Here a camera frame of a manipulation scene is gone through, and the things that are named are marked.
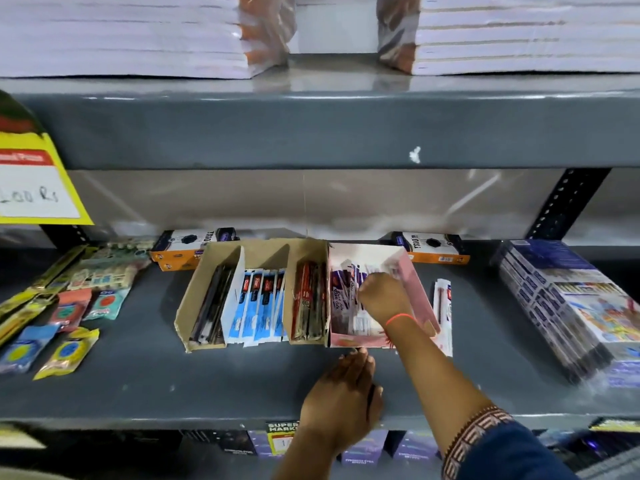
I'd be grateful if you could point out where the stack of white notebooks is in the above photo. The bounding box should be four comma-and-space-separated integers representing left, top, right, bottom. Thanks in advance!
376, 0, 640, 77
0, 0, 298, 80

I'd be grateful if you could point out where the bunch of purple pen packets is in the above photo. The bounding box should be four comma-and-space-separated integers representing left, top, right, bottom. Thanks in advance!
330, 264, 387, 338

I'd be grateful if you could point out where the white pen packet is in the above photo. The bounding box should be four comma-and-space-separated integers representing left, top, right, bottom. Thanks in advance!
431, 278, 454, 358

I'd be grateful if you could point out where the brown cardboard divider box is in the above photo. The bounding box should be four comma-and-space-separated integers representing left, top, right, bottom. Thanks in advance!
173, 238, 331, 353

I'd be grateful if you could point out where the yellow price sign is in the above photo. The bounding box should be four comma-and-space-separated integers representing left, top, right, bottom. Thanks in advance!
0, 90, 95, 226

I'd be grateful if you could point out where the purple box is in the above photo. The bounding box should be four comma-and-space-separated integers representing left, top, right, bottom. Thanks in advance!
392, 430, 442, 461
340, 429, 390, 466
247, 430, 274, 458

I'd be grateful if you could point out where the person's right forearm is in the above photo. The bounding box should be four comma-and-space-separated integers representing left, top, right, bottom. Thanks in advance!
386, 319, 501, 448

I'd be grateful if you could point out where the black perforated shelf upright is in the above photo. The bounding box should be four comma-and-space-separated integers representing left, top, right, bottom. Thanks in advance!
525, 168, 612, 241
42, 224, 92, 251

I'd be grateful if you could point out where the person's right hand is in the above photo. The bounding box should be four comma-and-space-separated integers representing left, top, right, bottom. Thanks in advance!
357, 272, 417, 326

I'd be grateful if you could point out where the person's left hand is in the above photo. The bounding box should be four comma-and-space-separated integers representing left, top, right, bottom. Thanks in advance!
299, 347, 386, 448

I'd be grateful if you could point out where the person's left forearm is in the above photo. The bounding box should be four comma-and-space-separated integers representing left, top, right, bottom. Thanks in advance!
272, 429, 353, 480

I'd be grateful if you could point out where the grey metal shelf board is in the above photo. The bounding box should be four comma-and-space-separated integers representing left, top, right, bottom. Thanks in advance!
0, 54, 640, 171
0, 240, 640, 431

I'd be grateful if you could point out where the orange sharpener packet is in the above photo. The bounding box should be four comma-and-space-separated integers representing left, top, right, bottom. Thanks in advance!
49, 288, 94, 332

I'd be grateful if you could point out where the yellow black shelf label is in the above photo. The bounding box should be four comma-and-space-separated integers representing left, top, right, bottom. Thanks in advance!
264, 421, 301, 457

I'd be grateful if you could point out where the blue sharpener packet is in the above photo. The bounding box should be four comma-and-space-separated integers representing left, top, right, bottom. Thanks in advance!
0, 323, 61, 375

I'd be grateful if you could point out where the blue sleeve with patterned cuff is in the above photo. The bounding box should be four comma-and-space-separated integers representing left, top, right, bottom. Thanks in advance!
441, 406, 581, 480

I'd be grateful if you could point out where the bunch of black pens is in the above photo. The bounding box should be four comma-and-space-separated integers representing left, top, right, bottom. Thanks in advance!
189, 264, 236, 345

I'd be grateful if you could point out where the bunch of red pen packets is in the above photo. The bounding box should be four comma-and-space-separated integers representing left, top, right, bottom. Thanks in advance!
291, 261, 329, 342

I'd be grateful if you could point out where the pink cardboard box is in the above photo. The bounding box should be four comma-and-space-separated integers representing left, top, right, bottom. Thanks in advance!
327, 243, 444, 349

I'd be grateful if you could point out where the yellow pencil packet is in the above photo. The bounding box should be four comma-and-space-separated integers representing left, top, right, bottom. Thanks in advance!
0, 290, 57, 346
29, 245, 89, 291

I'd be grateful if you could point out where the orange black cardboard box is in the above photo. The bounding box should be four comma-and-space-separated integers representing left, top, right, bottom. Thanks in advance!
382, 231, 471, 266
149, 228, 241, 272

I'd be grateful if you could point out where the yellow sharpener packet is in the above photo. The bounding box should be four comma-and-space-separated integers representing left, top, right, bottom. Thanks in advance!
33, 327, 100, 381

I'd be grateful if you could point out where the row of blue white pen packets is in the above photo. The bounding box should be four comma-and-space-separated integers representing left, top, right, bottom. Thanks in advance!
221, 247, 289, 346

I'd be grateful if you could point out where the stack of colour pencil boxes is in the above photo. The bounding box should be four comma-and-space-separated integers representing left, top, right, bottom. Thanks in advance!
491, 239, 640, 388

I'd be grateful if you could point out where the green cream eraser packet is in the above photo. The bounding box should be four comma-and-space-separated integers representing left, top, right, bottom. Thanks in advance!
66, 242, 154, 291

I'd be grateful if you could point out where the teal sharpener packet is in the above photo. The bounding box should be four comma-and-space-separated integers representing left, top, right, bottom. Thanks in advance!
82, 287, 132, 322

